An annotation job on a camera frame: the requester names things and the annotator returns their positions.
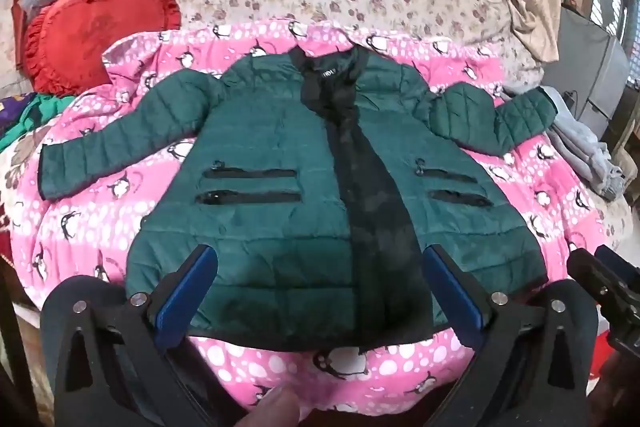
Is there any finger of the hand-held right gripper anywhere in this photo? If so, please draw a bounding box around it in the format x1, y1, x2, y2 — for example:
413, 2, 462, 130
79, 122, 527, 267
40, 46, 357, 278
567, 248, 630, 308
595, 244, 640, 280

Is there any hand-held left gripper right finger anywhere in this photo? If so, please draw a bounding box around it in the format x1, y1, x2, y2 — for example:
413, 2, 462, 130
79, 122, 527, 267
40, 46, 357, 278
424, 244, 587, 427

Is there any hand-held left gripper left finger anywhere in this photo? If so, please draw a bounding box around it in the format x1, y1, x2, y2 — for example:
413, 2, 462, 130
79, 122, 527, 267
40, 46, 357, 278
54, 244, 242, 427

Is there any dark green puffer jacket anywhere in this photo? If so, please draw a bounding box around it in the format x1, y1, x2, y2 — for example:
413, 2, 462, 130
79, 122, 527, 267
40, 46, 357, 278
39, 44, 559, 353

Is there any person's left hand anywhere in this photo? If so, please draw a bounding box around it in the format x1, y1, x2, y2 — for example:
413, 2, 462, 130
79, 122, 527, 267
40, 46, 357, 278
244, 386, 302, 427

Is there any grey folded garment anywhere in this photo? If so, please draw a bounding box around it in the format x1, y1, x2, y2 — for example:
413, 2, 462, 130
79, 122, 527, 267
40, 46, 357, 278
542, 87, 626, 202

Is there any pink penguin print blanket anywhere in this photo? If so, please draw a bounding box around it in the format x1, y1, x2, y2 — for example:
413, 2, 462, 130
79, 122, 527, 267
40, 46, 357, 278
10, 19, 608, 413

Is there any grey metal cabinet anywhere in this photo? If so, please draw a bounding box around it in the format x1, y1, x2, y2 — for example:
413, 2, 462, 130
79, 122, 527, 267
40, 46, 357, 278
555, 4, 632, 140

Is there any green and purple cloth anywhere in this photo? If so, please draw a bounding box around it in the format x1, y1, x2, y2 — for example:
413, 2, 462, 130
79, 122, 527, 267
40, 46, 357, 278
0, 91, 71, 152

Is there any red ruffled pillow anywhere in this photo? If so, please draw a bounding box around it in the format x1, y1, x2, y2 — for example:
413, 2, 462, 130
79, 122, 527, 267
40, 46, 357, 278
22, 0, 182, 96

